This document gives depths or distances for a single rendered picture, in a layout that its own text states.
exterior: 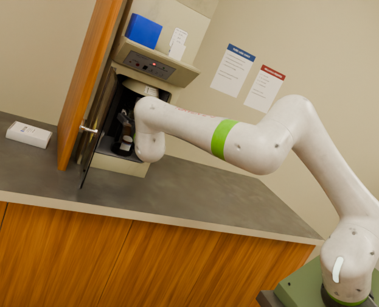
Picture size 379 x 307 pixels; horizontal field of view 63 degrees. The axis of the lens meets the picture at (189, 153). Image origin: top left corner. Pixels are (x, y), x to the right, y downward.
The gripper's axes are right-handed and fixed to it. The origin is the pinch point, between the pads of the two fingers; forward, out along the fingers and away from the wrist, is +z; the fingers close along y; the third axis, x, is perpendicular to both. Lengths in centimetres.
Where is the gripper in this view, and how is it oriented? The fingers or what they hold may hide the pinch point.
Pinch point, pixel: (133, 117)
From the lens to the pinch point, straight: 144.1
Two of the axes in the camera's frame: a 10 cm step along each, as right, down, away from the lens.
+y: -8.6, -2.5, -4.5
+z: -3.3, -4.1, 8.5
